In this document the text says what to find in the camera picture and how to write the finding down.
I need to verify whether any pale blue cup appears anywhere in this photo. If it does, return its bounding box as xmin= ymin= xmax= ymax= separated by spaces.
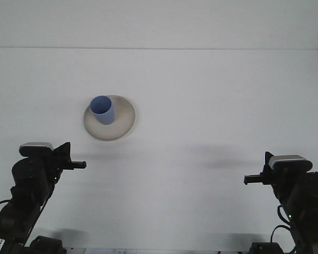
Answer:
xmin=89 ymin=95 xmax=114 ymax=125

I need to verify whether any pale round plate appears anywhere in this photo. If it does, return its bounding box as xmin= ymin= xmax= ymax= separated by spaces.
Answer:
xmin=83 ymin=94 xmax=136 ymax=142

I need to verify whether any white paper sheet with writing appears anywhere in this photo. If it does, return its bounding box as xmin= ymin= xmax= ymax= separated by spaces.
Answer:
xmin=83 ymin=248 xmax=140 ymax=254

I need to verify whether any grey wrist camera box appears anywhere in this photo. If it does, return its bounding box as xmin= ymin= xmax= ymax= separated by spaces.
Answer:
xmin=19 ymin=142 xmax=55 ymax=157
xmin=267 ymin=155 xmax=313 ymax=173

